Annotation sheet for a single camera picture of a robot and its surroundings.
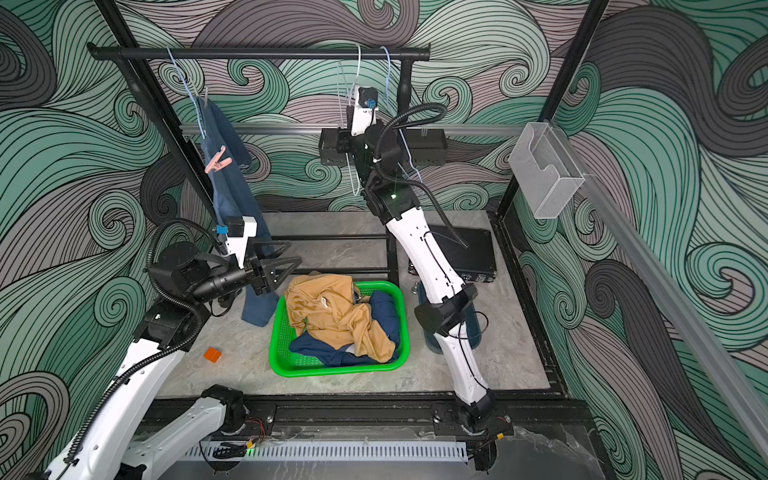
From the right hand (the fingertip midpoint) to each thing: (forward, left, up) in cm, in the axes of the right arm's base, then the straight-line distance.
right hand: (345, 108), depth 63 cm
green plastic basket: (-36, +21, -56) cm, 70 cm away
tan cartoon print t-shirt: (-25, +8, -42) cm, 50 cm away
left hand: (-26, +10, -17) cm, 32 cm away
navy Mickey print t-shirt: (-26, -8, -43) cm, 51 cm away
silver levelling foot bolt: (-13, -18, -54) cm, 59 cm away
